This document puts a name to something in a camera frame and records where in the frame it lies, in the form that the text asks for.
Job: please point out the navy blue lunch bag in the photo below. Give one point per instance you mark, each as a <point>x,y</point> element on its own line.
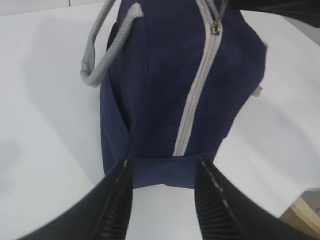
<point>173,78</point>

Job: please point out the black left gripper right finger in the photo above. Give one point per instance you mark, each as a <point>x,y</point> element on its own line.
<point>225,213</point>

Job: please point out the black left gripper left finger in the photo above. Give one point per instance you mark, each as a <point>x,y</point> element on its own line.
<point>103,214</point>

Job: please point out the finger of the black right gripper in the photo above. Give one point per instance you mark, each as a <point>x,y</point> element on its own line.
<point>306,11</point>

